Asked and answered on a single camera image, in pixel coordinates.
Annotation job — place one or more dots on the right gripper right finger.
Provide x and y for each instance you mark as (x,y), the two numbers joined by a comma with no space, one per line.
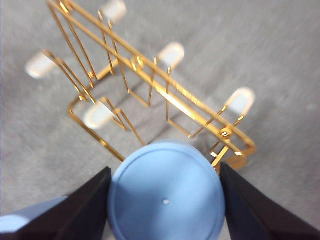
(255,217)

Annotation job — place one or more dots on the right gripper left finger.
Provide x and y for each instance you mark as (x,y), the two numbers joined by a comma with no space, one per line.
(75,220)

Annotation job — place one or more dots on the blue ribbed plastic cup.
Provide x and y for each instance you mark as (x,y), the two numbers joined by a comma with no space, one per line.
(162,195)

